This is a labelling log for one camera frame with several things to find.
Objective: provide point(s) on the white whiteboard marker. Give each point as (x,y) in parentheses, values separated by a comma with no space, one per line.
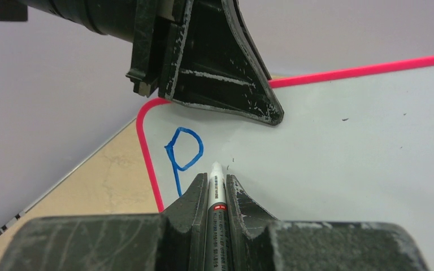
(218,250)

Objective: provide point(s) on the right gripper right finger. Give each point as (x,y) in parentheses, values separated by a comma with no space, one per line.
(260,241)

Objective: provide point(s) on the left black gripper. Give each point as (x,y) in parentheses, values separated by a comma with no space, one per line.
(211,62)

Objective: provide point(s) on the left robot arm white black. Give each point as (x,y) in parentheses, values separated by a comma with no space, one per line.
(105,17)

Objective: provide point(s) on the aluminium frame rail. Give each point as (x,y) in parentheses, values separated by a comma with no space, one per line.
(102,184)

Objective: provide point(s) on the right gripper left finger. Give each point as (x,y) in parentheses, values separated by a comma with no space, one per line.
(170,240)

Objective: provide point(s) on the red framed whiteboard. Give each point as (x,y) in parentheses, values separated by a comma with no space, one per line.
(354,145)

